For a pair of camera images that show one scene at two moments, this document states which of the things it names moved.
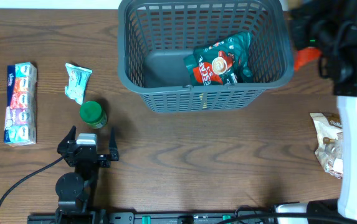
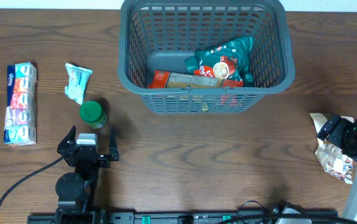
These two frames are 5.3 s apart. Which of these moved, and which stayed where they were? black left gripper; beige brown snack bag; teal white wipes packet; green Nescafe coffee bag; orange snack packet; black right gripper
Moved: orange snack packet; black right gripper
Stayed: black left gripper; green Nescafe coffee bag; teal white wipes packet; beige brown snack bag
